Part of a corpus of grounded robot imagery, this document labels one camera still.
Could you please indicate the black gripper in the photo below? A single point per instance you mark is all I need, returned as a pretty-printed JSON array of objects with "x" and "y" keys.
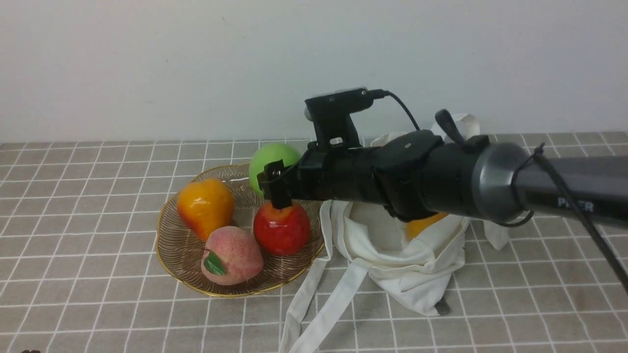
[{"x": 387, "y": 175}]

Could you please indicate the green apple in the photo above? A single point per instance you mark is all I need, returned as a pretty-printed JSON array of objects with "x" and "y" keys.
[{"x": 269, "y": 153}]

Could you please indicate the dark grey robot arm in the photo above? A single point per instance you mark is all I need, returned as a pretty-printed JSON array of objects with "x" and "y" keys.
[{"x": 498, "y": 182}]

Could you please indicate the gold-rimmed glass fruit plate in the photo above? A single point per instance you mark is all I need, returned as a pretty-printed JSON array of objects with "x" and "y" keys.
[{"x": 180, "y": 251}]

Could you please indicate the orange fruit in bag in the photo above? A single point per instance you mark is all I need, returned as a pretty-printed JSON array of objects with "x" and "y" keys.
[{"x": 416, "y": 227}]

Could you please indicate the white cloth bag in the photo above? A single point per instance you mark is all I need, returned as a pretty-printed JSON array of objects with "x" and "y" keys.
[{"x": 414, "y": 269}]

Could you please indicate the red apple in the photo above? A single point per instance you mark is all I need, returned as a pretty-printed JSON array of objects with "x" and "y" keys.
[{"x": 281, "y": 232}]

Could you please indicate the orange yellow pear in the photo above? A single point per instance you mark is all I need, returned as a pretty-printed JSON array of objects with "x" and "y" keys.
[{"x": 206, "y": 205}]

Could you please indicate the pink peach with leaf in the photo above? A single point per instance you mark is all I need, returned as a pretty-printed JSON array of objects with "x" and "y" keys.
[{"x": 231, "y": 256}]

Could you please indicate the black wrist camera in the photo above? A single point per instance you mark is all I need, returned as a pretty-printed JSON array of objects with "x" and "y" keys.
[{"x": 331, "y": 117}]

